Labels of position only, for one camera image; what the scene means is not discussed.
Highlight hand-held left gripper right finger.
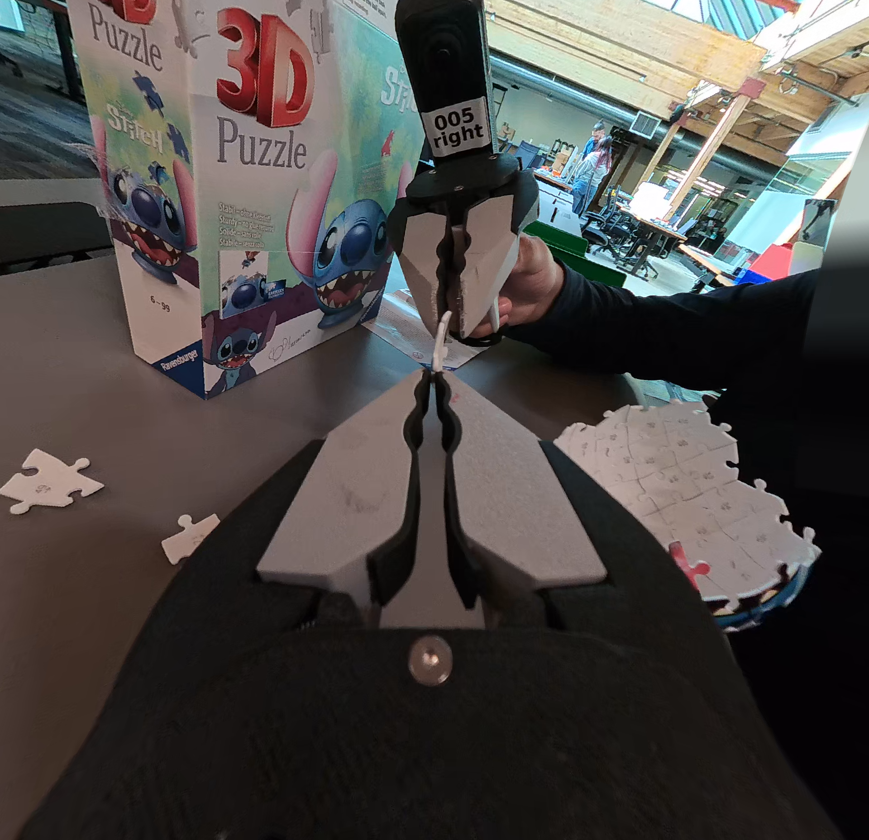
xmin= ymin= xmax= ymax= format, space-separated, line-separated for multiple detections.
xmin=434 ymin=372 xmax=607 ymax=612

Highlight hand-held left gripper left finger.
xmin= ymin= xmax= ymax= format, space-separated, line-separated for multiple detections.
xmin=257 ymin=368 xmax=433 ymax=612

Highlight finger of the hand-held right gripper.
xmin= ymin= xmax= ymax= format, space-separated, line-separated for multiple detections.
xmin=451 ymin=194 xmax=520 ymax=341
xmin=399 ymin=212 xmax=454 ymax=339

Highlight partly built puzzle ball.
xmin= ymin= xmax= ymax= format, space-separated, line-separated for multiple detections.
xmin=553 ymin=402 xmax=822 ymax=617

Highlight puzzle pieces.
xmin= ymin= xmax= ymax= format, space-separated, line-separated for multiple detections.
xmin=0 ymin=448 xmax=221 ymax=566

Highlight person's right forearm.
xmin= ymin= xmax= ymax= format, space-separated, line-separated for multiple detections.
xmin=506 ymin=260 xmax=822 ymax=386

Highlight puzzle instruction leaflet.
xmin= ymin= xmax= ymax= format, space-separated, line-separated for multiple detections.
xmin=370 ymin=290 xmax=490 ymax=373

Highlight printed cardboard puzzle box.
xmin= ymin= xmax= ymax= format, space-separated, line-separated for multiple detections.
xmin=61 ymin=0 xmax=425 ymax=401

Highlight blue puzzle ball stand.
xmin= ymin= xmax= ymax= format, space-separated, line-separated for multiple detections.
xmin=713 ymin=565 xmax=812 ymax=632

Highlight person's right hand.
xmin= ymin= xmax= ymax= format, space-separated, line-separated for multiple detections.
xmin=475 ymin=233 xmax=566 ymax=339

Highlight green storage bin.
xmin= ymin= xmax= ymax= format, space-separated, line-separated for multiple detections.
xmin=524 ymin=219 xmax=629 ymax=288

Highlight black office chair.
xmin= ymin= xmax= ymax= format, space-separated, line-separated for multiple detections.
xmin=583 ymin=199 xmax=622 ymax=257

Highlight red storage box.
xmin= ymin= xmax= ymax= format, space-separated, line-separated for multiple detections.
xmin=747 ymin=242 xmax=795 ymax=281

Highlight person's dark clothed torso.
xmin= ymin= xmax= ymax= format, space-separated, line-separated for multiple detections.
xmin=706 ymin=263 xmax=869 ymax=840

